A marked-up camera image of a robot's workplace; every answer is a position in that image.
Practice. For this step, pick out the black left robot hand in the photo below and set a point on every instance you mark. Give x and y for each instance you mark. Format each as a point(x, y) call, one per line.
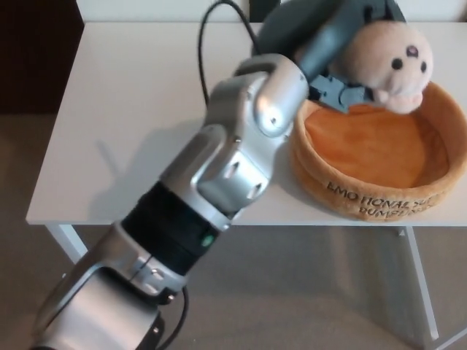
point(292, 29)

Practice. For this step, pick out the pink plush dumpling toy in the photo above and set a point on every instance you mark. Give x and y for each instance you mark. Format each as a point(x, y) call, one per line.
point(379, 62)

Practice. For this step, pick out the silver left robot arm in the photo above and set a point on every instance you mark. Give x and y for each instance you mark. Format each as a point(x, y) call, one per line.
point(226, 146)

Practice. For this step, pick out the orange round plush plate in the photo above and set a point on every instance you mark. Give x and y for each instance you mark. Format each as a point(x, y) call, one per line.
point(372, 153)

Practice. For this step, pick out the dark brown wooden panel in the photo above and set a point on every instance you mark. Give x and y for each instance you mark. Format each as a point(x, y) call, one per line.
point(36, 54)

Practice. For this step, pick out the white metal table leg frame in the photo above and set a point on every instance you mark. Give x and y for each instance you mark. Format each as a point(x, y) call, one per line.
point(69, 240)
point(423, 284)

